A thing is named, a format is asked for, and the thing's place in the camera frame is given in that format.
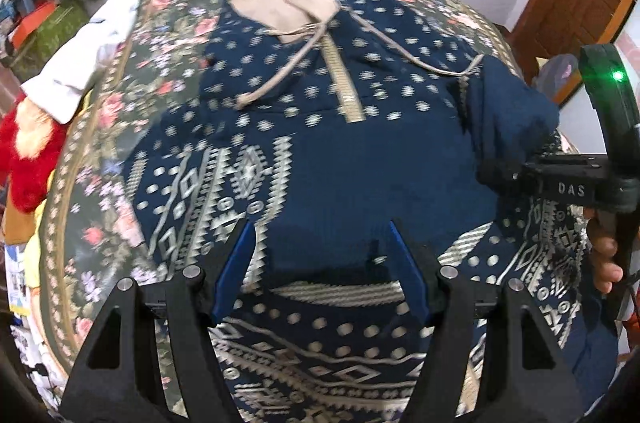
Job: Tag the orange box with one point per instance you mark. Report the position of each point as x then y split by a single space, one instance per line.
32 23

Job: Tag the printed paper stack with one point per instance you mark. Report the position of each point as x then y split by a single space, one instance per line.
27 328

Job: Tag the green fabric box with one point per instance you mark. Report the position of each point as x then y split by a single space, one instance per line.
55 35

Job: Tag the navy patterned hoodie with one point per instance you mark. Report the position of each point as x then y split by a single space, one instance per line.
325 163

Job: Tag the white cloth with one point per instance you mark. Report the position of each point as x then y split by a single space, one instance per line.
85 63

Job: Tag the person's right hand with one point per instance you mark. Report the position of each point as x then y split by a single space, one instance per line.
606 260

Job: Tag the yellow cloth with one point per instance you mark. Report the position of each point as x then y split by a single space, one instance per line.
37 223

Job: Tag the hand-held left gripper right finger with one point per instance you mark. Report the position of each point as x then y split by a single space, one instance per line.
406 264

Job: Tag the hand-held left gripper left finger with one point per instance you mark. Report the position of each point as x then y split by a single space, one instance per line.
234 264

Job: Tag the green floral bedspread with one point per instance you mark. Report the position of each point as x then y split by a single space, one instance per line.
100 163

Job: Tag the red plush toy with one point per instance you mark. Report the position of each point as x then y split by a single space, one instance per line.
27 158

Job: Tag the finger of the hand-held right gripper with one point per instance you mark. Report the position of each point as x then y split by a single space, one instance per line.
525 173

